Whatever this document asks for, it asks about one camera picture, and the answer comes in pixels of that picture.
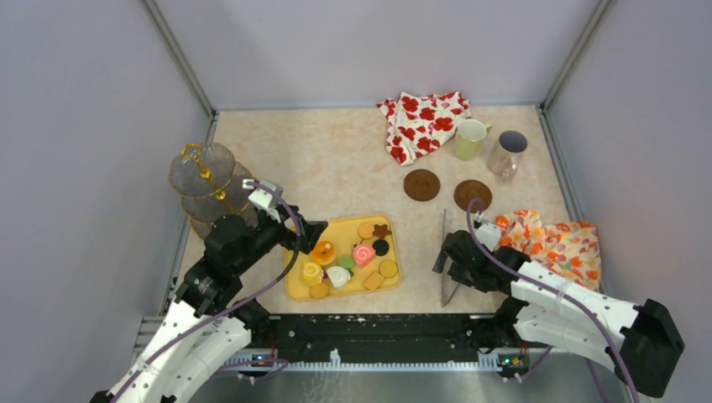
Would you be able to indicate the small orange round cookie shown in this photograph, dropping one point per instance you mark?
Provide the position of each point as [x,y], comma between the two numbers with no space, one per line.
[319,291]

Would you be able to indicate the brown star cookie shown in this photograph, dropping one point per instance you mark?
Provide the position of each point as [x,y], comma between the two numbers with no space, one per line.
[381,231]

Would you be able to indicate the left brown coaster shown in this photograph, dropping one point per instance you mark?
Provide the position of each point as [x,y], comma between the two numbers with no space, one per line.
[421,185]

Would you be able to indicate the orange glazed donut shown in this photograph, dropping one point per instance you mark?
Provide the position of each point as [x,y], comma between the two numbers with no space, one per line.
[324,253]

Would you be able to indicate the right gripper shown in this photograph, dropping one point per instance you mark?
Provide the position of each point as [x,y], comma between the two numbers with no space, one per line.
[455,272]

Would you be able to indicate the brown coaster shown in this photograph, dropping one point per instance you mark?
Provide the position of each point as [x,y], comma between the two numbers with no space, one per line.
[421,185]
[467,190]

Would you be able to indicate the yellow plastic tray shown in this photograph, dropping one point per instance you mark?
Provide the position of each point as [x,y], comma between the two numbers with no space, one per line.
[343,232]

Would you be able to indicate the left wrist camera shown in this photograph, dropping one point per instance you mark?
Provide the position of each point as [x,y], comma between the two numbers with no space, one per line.
[264,195]

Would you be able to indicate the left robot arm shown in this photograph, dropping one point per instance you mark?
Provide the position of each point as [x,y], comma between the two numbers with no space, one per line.
[205,324]

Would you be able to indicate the square tan cracker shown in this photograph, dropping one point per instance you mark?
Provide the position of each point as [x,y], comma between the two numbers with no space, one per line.
[374,281]

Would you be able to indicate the three-tier glass dessert stand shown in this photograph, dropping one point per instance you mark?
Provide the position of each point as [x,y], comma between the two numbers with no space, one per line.
[209,181]

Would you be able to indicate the red poppy cloth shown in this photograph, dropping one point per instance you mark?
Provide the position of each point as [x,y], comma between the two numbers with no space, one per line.
[418,126]

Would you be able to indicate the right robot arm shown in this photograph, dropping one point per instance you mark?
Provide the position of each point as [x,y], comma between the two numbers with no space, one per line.
[640,343]

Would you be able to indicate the metal serving tongs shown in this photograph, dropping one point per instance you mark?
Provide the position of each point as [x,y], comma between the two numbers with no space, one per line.
[448,286]

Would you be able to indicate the round tan biscuit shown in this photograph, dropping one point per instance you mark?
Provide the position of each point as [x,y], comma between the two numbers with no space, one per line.
[366,230]

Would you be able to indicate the right brown coaster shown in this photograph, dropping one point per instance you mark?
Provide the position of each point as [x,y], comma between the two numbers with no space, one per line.
[467,190]

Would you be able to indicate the pink swirl roll cake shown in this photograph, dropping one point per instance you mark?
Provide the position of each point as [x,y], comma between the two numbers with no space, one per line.
[363,255]

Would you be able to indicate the orange floral cloth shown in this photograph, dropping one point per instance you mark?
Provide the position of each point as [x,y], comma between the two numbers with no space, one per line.
[570,249]

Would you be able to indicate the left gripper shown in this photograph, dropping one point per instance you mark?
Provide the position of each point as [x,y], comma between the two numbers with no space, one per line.
[311,232]

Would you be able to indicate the green macaron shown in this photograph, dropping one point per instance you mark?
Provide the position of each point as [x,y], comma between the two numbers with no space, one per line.
[346,261]

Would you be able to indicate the yellow swirl roll cake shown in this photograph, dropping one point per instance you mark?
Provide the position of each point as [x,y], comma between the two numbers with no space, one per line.
[312,273]

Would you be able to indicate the green mug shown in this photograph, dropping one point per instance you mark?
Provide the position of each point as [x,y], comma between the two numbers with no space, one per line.
[469,138]

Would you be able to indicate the black sandwich cookie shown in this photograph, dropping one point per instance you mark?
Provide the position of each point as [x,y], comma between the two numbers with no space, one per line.
[381,247]

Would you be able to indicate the round biscuit with rim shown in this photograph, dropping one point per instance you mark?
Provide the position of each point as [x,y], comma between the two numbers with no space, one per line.
[388,268]

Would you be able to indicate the pink pearlescent mug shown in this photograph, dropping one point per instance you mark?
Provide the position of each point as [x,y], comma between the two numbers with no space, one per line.
[505,158]

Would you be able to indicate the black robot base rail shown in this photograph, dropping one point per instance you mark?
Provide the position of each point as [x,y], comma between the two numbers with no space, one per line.
[384,338]

